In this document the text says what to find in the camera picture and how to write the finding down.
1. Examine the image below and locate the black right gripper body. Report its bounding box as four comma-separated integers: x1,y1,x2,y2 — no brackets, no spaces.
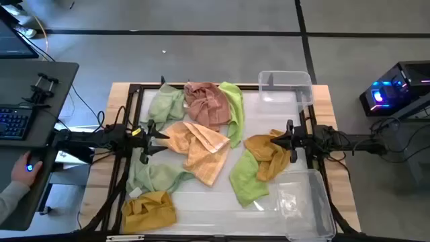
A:
285,119,306,164

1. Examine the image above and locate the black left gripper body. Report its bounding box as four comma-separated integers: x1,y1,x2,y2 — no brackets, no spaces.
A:
132,119,159,165

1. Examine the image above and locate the mustard yellow towel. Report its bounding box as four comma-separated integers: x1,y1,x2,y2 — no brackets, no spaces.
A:
243,128,293,183
121,190,178,235

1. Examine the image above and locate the pale green towel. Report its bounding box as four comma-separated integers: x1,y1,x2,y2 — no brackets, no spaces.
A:
126,147,196,203
146,83,187,131

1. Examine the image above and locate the light orange towel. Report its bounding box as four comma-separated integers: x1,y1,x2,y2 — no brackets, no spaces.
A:
155,120,232,188

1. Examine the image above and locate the terracotta pink towel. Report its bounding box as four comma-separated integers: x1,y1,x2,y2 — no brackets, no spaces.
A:
183,81,233,132

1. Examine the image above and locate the person's forearm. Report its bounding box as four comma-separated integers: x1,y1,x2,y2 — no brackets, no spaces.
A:
0,180,32,225

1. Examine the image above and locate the small clear plastic bin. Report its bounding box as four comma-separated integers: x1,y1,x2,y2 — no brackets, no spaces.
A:
257,70,314,116

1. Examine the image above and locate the large clear plastic bin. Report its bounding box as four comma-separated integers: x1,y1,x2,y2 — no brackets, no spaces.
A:
269,168,337,242

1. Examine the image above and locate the white table mat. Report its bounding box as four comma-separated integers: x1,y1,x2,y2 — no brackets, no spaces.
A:
120,88,334,237

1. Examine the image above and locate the white flat board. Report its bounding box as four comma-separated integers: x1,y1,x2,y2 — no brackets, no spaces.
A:
53,122,101,171

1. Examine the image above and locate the white label strip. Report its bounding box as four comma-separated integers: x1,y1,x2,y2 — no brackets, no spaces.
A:
105,234,146,242

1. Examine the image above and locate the black desk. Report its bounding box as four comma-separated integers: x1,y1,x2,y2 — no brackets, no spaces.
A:
0,60,80,232

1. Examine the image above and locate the black desk clamp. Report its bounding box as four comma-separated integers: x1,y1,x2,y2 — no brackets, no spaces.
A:
21,71,60,109

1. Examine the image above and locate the person's hand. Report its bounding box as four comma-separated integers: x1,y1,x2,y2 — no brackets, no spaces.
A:
10,151,44,188

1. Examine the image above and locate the grey metal stand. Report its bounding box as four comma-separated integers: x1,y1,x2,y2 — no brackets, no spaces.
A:
371,97,430,190

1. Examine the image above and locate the black lit computer tower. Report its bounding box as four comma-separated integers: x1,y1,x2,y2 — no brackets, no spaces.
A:
359,60,430,118

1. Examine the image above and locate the black backlit keyboard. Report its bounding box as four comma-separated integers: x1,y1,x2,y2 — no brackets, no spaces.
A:
0,105,35,141

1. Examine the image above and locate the white shoe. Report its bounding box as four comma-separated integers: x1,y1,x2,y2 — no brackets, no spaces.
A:
13,24,38,39

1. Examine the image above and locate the black monitor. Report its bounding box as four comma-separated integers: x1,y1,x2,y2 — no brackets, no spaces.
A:
0,6,40,60

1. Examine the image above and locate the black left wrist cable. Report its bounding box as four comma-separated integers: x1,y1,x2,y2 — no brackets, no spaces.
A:
113,105,136,131

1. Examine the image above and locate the black metal table frame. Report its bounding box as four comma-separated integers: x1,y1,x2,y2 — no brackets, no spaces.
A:
72,76,362,242

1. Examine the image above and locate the black desk cable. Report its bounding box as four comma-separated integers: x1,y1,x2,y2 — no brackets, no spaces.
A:
71,83,106,129

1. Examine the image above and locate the black floor power cable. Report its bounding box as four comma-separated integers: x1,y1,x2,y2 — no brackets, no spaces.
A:
369,116,430,165

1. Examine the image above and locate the yellow floor cable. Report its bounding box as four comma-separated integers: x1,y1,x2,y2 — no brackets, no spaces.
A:
31,14,50,55

